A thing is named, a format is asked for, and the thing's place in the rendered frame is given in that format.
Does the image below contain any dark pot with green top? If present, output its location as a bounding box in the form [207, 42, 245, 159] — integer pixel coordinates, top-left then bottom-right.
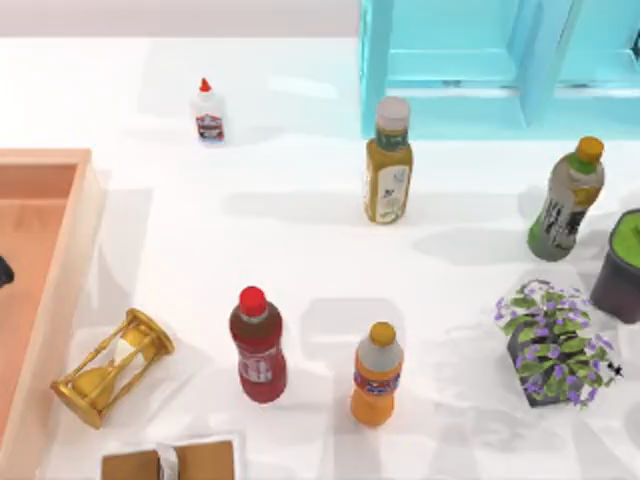
[589, 209, 640, 325]

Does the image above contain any yellow-green bottle grey cap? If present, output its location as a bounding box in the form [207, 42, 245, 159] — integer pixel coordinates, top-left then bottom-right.
[363, 96, 415, 225]

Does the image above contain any purple flower plant pot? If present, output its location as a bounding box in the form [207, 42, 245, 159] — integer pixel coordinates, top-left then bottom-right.
[494, 279, 624, 411]

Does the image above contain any orange bottle yellow cap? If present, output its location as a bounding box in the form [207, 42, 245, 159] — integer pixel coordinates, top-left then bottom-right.
[349, 321, 405, 428]

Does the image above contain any light blue rack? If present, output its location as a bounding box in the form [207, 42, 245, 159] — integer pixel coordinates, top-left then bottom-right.
[358, 0, 640, 142]

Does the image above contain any green bottle yellow cap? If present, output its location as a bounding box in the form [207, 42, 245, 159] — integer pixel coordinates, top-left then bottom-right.
[526, 135, 607, 263]

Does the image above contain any open brown book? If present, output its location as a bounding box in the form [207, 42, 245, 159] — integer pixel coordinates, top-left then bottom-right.
[100, 436, 240, 480]

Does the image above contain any shallow salmon-coloured box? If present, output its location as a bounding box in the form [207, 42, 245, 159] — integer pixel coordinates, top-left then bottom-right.
[0, 148, 107, 480]

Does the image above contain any golden hourglass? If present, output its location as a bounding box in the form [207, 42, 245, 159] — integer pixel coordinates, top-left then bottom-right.
[50, 307, 177, 430]

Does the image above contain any white glue bottle red cap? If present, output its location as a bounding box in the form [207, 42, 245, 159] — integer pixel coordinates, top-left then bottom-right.
[188, 77, 228, 146]

